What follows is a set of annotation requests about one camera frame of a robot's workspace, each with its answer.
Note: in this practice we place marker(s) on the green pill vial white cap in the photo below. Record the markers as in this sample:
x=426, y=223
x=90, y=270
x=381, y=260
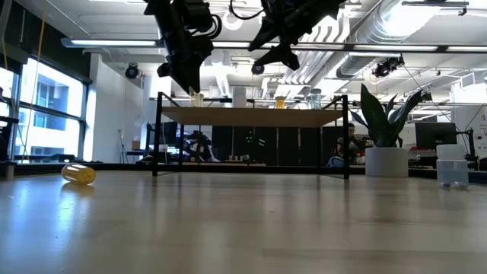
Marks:
x=315, y=100

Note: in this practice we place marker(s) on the black round ceiling spotlight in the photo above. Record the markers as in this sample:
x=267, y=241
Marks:
x=132, y=71
x=258, y=71

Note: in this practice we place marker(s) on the person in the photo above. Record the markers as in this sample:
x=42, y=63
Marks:
x=350, y=142
x=199, y=146

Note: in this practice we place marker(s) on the black ceiling track spotlight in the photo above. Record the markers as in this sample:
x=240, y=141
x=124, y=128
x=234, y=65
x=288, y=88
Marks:
x=388, y=66
x=426, y=96

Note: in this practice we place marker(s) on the small grey post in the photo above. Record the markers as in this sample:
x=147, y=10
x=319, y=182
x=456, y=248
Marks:
x=10, y=171

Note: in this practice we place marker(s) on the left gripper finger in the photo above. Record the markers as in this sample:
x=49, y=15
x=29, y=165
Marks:
x=196, y=68
x=184, y=76

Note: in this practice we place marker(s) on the silver ventilation duct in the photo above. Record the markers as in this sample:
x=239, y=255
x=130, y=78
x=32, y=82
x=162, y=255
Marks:
x=357, y=57

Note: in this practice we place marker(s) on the black aluminium table frame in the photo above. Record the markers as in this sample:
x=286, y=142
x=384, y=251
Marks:
x=228, y=167

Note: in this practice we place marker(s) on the blue and white bag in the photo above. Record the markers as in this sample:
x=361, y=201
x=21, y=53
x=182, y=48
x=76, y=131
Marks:
x=335, y=162

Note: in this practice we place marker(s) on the black linear ceiling light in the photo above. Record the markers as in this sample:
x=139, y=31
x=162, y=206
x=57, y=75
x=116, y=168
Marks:
x=441, y=48

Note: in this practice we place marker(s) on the amber pill vial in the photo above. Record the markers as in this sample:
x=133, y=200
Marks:
x=81, y=175
x=279, y=103

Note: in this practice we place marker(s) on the snake plant in white pot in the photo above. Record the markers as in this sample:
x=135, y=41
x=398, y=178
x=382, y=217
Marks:
x=386, y=161

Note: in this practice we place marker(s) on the clear bottle with white cap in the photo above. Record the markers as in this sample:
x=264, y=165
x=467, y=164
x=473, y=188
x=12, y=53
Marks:
x=452, y=171

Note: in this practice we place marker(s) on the wood shelf black metal frame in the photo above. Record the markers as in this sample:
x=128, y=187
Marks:
x=247, y=117

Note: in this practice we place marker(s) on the white plastic screw-cap bottle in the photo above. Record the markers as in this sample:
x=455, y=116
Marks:
x=239, y=99

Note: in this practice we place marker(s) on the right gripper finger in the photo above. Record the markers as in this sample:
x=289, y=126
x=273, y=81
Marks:
x=283, y=55
x=272, y=36

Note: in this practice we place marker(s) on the large glass window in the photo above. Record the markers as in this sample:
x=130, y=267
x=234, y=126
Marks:
x=57, y=95

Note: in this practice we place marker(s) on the small cardboard box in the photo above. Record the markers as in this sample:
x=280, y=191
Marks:
x=135, y=145

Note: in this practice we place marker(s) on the black computer monitor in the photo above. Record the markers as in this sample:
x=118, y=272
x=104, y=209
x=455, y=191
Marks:
x=169, y=133
x=435, y=135

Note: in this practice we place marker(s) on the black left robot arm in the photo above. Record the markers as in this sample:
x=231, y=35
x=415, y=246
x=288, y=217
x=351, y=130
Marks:
x=7, y=120

